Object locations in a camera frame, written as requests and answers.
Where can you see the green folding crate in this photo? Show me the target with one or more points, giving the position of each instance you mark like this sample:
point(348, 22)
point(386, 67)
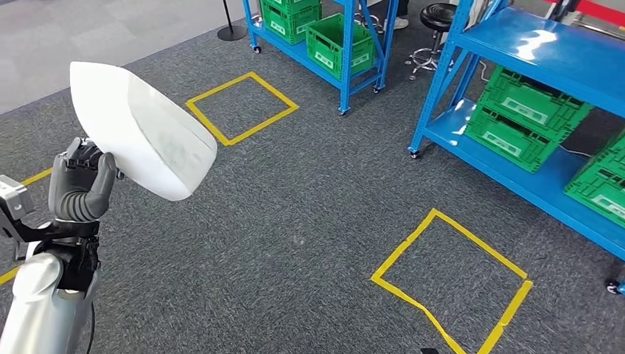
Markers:
point(610, 163)
point(288, 22)
point(595, 195)
point(508, 141)
point(532, 105)
point(332, 46)

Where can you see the person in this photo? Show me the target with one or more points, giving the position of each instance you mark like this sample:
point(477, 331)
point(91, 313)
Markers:
point(403, 7)

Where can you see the white sneaker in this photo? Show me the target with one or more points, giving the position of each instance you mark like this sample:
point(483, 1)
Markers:
point(401, 23)

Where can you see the white curved plastic part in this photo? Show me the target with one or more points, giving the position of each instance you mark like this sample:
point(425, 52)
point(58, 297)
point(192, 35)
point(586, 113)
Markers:
point(141, 132)

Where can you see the yellow floor tape square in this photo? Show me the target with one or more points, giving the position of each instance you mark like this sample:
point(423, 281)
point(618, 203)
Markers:
point(451, 222)

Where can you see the blue metal shelf rack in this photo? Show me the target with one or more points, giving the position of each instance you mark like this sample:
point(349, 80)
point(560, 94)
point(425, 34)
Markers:
point(345, 49)
point(537, 49)

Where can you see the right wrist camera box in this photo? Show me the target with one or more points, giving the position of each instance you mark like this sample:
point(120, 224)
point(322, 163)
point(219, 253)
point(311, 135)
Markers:
point(429, 351)

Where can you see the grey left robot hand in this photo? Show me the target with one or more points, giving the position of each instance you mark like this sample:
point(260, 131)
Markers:
point(80, 195)

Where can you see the black barrier post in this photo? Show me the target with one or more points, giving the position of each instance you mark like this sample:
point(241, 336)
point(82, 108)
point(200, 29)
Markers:
point(559, 10)

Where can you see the black post with round base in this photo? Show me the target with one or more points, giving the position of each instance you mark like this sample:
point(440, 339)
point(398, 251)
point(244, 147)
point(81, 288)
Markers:
point(232, 33)

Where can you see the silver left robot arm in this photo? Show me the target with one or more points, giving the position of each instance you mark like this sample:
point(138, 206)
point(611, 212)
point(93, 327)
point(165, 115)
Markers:
point(39, 303)

